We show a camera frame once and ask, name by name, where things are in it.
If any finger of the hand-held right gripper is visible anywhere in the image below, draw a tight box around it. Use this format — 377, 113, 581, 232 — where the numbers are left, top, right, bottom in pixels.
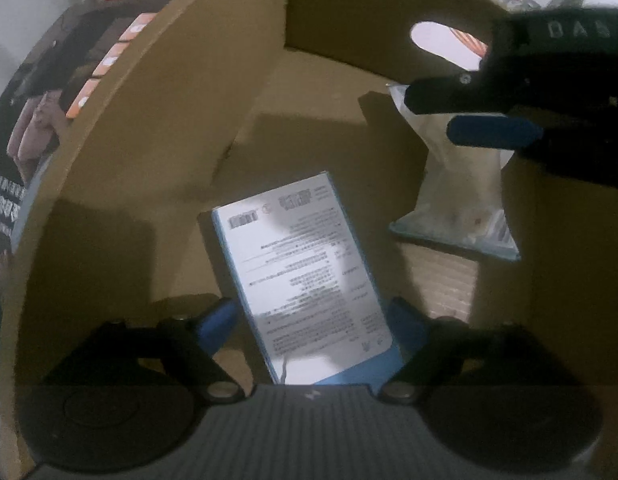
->
405, 71, 514, 115
446, 114, 590, 181

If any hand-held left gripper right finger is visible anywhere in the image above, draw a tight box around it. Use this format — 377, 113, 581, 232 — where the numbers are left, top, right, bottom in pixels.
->
378, 297, 560, 405

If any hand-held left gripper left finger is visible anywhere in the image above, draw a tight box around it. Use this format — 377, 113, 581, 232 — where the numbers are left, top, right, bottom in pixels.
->
64, 299, 238, 405

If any clear plastic packet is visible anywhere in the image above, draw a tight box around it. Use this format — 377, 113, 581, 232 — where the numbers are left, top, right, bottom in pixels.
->
387, 82, 520, 261

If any white and blue box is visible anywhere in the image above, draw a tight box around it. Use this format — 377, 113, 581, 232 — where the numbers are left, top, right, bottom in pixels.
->
198, 171, 407, 386

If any cardboard box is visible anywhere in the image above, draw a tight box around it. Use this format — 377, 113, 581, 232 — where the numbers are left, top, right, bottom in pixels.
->
0, 0, 618, 480

